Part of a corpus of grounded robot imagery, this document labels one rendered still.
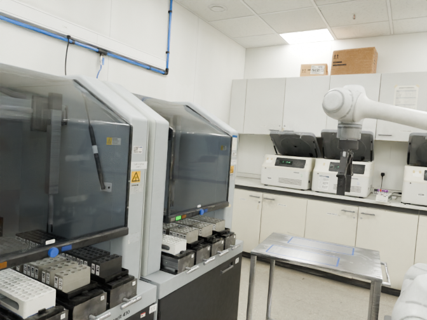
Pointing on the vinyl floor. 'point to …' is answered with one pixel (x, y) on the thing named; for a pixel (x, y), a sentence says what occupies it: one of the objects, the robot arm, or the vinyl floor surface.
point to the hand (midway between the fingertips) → (343, 190)
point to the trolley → (268, 247)
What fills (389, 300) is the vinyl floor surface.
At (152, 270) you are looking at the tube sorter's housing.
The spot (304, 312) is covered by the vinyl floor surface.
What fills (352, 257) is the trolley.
